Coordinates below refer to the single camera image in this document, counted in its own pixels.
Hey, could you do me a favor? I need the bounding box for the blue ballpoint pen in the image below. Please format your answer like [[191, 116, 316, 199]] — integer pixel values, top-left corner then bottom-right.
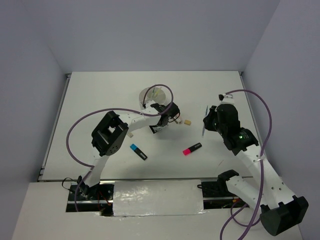
[[201, 105, 210, 138]]

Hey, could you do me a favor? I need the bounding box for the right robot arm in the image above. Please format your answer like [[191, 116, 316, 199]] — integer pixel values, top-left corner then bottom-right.
[[203, 103, 309, 236]]

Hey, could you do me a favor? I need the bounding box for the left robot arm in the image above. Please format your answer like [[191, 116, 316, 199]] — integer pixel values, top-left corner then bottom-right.
[[75, 101, 180, 200]]

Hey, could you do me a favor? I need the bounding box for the white round divided organizer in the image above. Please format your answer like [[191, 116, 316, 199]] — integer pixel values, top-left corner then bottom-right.
[[137, 84, 174, 117]]

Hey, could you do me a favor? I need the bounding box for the pink capped black highlighter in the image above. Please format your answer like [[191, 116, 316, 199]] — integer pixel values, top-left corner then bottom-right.
[[182, 142, 202, 156]]

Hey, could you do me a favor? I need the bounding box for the blue capped black highlighter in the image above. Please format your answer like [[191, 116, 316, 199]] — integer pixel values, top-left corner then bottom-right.
[[130, 144, 148, 161]]

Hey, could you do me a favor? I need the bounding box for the silver foil covered plate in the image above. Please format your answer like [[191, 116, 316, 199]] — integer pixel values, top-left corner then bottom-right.
[[112, 179, 205, 217]]

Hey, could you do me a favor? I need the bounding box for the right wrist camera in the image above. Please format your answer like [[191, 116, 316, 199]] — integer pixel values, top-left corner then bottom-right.
[[218, 93, 235, 105]]

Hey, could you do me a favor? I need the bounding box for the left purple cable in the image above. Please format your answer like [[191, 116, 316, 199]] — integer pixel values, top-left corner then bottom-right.
[[66, 84, 176, 213]]

